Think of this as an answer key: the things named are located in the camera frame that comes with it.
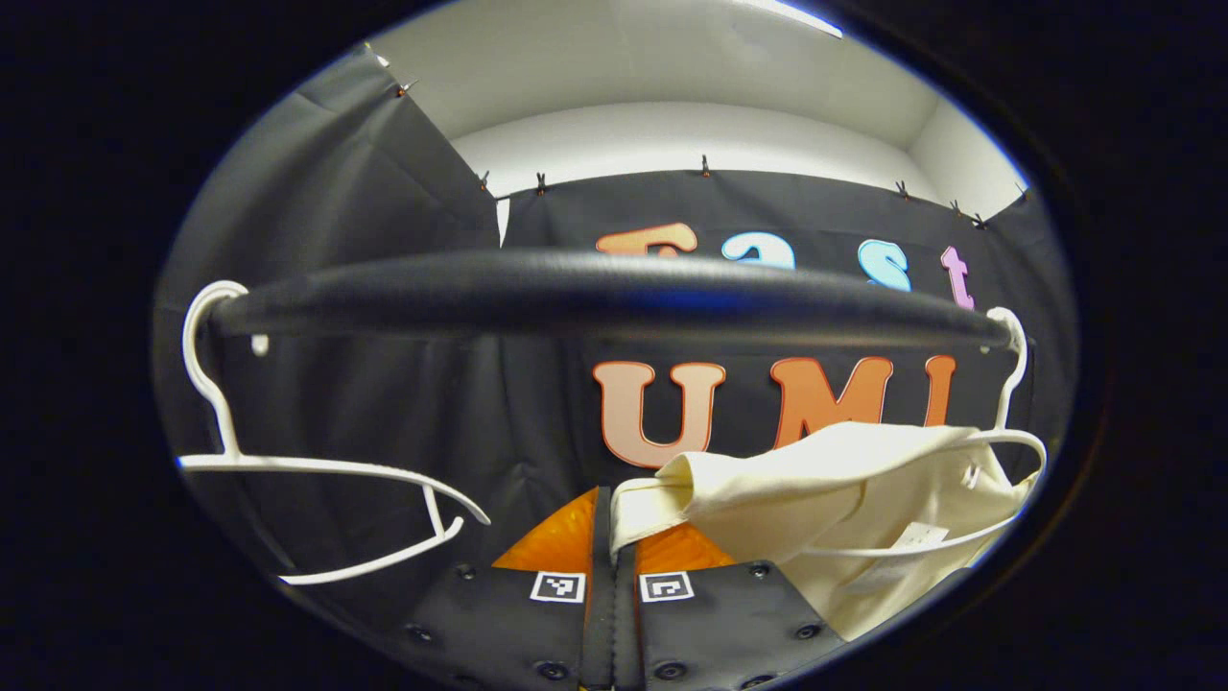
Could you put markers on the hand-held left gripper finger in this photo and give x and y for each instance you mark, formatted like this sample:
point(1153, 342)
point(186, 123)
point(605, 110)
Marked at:
point(602, 614)
point(625, 624)

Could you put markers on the cream shirt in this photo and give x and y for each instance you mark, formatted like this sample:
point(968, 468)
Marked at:
point(815, 480)

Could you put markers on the black clothes rack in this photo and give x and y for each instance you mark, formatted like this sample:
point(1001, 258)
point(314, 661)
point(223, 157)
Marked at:
point(614, 293)

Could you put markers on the white hanger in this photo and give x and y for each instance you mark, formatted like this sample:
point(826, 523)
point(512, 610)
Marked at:
point(288, 464)
point(1017, 369)

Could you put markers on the black backdrop cloth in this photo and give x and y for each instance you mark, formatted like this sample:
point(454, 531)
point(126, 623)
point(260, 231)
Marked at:
point(384, 403)

